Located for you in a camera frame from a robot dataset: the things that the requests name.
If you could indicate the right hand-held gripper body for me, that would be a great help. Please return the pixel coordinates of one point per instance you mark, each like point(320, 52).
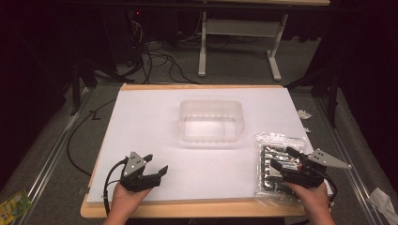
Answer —
point(309, 170)

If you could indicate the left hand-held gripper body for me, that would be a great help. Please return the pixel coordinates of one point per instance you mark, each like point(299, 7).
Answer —
point(136, 175)

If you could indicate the clear plastic bag of batteries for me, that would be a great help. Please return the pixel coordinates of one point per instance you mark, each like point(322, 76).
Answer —
point(275, 168)

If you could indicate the clear plastic container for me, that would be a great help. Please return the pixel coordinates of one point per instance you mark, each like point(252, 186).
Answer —
point(210, 121)

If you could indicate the person's left hand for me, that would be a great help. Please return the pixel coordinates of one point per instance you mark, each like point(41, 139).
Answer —
point(126, 197)

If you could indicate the person's right hand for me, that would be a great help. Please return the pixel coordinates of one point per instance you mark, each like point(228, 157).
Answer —
point(308, 200)

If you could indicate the small white paper scrap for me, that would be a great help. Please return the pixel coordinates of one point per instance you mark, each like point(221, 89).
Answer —
point(307, 129)

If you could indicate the crumpled white paper scrap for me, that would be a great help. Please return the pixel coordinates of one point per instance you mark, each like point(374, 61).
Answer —
point(303, 114)

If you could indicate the white work board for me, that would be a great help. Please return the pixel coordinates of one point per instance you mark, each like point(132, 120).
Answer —
point(194, 140)

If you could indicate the black metal stand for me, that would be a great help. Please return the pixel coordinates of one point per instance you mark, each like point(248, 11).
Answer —
point(82, 78)
point(325, 84)

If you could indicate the green and yellow packet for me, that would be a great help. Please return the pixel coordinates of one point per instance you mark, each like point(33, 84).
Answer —
point(13, 206)

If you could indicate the white metal desk frame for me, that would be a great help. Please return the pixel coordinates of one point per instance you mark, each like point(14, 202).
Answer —
point(239, 40)

